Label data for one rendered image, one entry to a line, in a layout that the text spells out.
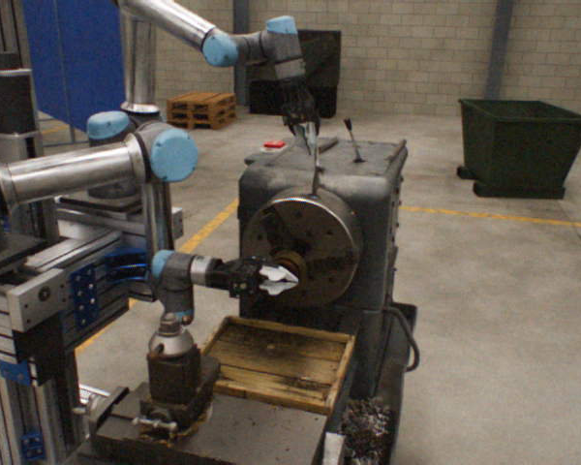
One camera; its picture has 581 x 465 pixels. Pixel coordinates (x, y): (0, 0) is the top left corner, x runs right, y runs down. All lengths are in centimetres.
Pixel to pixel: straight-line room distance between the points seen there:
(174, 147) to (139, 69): 55
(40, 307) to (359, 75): 1036
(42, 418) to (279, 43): 128
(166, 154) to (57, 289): 40
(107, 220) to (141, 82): 42
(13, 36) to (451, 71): 1009
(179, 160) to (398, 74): 1016
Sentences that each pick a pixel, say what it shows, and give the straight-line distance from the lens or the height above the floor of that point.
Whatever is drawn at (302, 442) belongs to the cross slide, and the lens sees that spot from 105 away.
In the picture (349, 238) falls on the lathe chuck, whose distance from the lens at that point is 144.
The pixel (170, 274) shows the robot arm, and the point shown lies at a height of 108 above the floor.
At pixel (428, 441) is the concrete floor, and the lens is 261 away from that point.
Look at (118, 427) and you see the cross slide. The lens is 113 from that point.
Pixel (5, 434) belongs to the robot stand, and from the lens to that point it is 198.
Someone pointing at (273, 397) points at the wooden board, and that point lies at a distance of 126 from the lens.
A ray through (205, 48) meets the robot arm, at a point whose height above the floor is 159.
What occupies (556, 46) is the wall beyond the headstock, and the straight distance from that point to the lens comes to 1147.
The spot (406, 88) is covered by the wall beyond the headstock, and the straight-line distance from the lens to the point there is 1134.
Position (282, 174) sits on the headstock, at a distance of 163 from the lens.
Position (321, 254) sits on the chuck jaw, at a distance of 143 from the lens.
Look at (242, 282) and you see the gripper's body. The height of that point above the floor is 109.
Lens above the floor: 167
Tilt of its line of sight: 21 degrees down
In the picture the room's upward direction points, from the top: 1 degrees clockwise
